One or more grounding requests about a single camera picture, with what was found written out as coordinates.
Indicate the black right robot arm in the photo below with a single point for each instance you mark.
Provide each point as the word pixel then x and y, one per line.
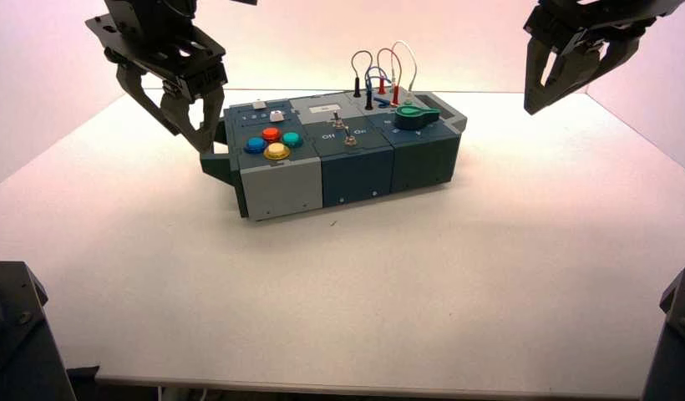
pixel 625 5

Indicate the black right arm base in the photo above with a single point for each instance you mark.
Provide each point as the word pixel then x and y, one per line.
pixel 677 343

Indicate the red round push button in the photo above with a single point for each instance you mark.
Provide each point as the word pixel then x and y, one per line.
pixel 270 134

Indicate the blue round push button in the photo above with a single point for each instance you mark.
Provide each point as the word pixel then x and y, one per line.
pixel 255 145

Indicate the green rotary knob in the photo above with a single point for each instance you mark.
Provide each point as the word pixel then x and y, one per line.
pixel 413 117

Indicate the blue grey task board box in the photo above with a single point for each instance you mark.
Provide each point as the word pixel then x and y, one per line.
pixel 353 171

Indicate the small metal toggle switch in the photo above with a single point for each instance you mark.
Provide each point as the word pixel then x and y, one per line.
pixel 337 118
pixel 350 139

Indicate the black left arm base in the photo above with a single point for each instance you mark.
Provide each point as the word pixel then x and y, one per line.
pixel 16 343

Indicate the white slider knob blue arrow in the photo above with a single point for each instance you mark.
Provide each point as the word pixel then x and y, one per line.
pixel 275 116

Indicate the green round push button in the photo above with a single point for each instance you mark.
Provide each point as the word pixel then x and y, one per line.
pixel 292 139

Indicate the yellow round push button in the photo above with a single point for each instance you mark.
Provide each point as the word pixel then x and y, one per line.
pixel 276 151

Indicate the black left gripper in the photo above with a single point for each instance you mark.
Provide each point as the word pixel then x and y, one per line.
pixel 179 55

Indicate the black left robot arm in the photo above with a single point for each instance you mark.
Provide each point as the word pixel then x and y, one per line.
pixel 149 11

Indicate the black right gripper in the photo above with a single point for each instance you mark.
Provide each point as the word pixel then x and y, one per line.
pixel 575 30

